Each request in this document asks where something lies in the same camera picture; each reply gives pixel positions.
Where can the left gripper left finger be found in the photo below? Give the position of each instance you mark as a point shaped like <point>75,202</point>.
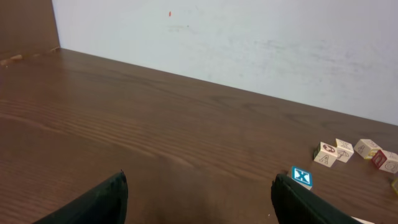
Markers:
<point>105,203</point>

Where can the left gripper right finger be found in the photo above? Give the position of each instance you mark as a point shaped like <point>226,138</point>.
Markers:
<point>293,203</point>

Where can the blue X wooden block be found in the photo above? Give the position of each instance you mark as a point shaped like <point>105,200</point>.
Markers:
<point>301,176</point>

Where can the wooden block with red circle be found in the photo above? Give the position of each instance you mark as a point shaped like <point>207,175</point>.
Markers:
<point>325,154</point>

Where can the plain small wooden block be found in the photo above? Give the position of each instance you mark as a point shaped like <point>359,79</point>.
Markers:
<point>362,221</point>

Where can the wooden block with X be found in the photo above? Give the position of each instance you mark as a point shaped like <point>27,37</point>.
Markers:
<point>344,150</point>

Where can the yellow-edged wooden block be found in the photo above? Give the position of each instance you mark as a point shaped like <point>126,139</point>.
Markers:
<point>366,148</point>

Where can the wooden block beside yellow one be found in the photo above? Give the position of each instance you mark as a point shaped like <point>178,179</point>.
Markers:
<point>385,160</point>

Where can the wooden block with ring picture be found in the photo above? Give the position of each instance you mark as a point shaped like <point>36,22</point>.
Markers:
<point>394,185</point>

